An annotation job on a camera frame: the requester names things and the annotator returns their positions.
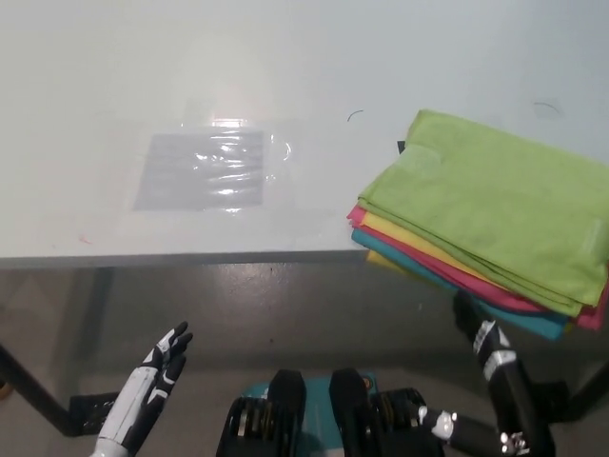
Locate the pink microfibre cloth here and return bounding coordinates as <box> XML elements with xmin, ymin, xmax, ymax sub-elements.
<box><xmin>356</xmin><ymin>225</ymin><xmax>546</xmax><ymax>316</ymax></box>
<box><xmin>345</xmin><ymin>204</ymin><xmax>609</xmax><ymax>333</ymax></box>

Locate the clear plastic sleeve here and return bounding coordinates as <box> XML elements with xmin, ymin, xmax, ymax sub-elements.
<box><xmin>128</xmin><ymin>117</ymin><xmax>295</xmax><ymax>216</ymax></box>

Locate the black teal robot torso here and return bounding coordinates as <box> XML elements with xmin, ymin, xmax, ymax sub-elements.
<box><xmin>216</xmin><ymin>368</ymin><xmax>446</xmax><ymax>457</ymax></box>

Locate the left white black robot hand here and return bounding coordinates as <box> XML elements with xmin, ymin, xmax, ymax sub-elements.
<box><xmin>96</xmin><ymin>321</ymin><xmax>195</xmax><ymax>452</ymax></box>

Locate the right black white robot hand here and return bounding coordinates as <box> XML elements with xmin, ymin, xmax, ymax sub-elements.
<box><xmin>417</xmin><ymin>289</ymin><xmax>557</xmax><ymax>457</ymax></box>

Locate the yellow microfibre cloth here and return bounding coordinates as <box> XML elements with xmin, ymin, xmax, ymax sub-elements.
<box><xmin>362</xmin><ymin>211</ymin><xmax>508</xmax><ymax>290</ymax></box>

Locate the grey upright table leg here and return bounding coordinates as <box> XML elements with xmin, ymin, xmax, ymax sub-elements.
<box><xmin>88</xmin><ymin>267</ymin><xmax>117</xmax><ymax>344</ymax></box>

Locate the black slanted table leg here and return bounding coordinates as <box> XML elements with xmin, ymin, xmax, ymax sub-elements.
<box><xmin>0</xmin><ymin>341</ymin><xmax>121</xmax><ymax>438</ymax></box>
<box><xmin>541</xmin><ymin>360</ymin><xmax>609</xmax><ymax>426</ymax></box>

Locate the teal microfibre cloth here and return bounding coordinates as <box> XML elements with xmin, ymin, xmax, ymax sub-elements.
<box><xmin>350</xmin><ymin>228</ymin><xmax>568</xmax><ymax>342</ymax></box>

